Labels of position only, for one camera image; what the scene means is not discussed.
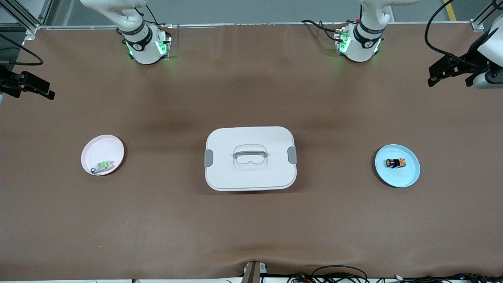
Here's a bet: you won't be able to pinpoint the brown table mat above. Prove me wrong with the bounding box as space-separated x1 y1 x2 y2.
0 23 503 281

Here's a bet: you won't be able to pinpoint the coloured wire bundle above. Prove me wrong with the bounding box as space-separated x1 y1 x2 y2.
286 273 315 283

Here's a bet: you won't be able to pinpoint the black cable bundle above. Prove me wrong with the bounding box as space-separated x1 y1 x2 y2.
393 273 503 283

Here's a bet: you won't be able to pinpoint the pink round plate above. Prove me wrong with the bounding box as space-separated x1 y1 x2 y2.
81 134 125 176

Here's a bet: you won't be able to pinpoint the light blue round plate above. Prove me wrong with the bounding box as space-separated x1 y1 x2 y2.
374 144 421 188

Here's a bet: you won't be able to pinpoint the black left arm base cables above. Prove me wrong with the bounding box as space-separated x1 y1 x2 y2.
301 19 343 43

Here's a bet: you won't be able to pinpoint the clear table edge rail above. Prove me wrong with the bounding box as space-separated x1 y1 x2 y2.
37 22 485 31

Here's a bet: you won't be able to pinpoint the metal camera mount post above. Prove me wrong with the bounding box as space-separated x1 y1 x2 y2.
241 261 268 283

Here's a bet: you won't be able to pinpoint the white lidded box grey latches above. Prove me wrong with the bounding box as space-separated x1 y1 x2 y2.
204 126 298 192

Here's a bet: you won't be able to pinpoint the aluminium frame post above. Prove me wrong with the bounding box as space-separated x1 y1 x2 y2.
0 0 53 35
471 0 503 32

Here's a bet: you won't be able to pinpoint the green push button switch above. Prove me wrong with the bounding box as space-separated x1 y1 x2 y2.
90 160 115 175

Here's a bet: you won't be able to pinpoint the black right arm base cable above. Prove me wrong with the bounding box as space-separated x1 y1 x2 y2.
134 0 173 30

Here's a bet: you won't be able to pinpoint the black looped cable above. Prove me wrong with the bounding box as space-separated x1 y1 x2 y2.
311 265 369 283

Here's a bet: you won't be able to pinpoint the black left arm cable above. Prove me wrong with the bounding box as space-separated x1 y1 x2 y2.
424 0 478 68

